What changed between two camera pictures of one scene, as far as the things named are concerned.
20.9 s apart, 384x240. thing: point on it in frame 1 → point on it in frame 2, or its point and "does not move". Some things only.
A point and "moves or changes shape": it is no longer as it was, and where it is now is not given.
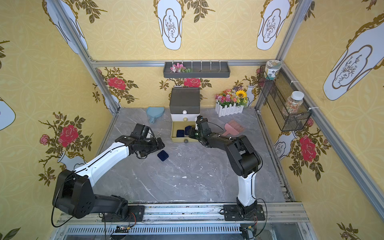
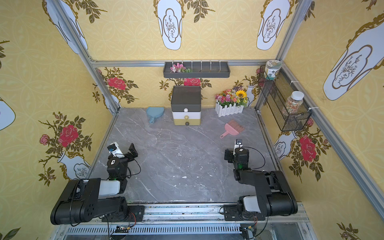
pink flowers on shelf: x=179 y=68 does not move
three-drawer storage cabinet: x=184 y=107 moves or changes shape
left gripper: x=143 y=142 → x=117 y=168
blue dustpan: x=153 y=112 does not move
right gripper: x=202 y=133 → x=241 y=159
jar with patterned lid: x=272 y=66 does not move
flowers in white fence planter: x=229 y=102 does not move
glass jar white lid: x=293 y=102 does not move
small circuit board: x=123 y=228 does not move
